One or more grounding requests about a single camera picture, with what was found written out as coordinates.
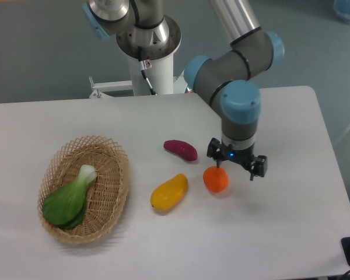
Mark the blue plastic bag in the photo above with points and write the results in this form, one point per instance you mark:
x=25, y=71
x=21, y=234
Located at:
x=342, y=10

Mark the white metal base bracket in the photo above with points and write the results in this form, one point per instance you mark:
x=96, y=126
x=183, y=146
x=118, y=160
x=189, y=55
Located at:
x=124, y=88

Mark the woven wicker basket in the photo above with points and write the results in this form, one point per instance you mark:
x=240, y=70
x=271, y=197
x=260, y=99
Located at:
x=106, y=195

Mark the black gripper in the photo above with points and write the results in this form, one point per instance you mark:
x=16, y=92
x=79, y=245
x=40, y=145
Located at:
x=219, y=152

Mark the green bok choy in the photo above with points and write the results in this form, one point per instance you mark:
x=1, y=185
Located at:
x=65, y=207

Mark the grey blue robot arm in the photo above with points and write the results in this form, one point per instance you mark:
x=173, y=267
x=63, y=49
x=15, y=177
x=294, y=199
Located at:
x=223, y=83

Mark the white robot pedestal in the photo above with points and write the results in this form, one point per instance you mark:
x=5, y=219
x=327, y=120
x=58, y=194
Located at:
x=150, y=56

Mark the orange fruit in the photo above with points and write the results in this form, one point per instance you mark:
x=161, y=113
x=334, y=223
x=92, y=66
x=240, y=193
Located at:
x=215, y=179

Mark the purple sweet potato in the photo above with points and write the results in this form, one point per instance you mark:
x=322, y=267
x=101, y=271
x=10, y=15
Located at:
x=181, y=149

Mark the yellow mango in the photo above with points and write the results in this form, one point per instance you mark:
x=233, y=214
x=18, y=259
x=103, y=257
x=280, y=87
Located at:
x=166, y=196

